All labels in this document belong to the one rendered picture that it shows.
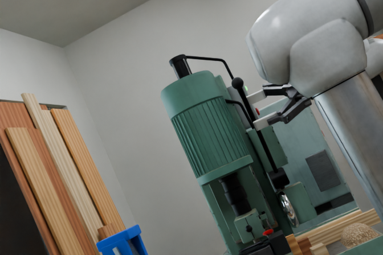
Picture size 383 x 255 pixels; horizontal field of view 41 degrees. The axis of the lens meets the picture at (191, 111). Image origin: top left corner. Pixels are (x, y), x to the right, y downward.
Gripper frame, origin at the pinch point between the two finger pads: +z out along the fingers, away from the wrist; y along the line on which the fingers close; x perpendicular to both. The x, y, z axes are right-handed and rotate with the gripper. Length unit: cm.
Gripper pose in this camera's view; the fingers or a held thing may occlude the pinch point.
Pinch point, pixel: (252, 112)
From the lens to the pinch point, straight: 144.8
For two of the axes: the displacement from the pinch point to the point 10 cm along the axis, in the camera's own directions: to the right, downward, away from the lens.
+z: -9.1, 4.2, 0.7
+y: -1.5, -4.8, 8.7
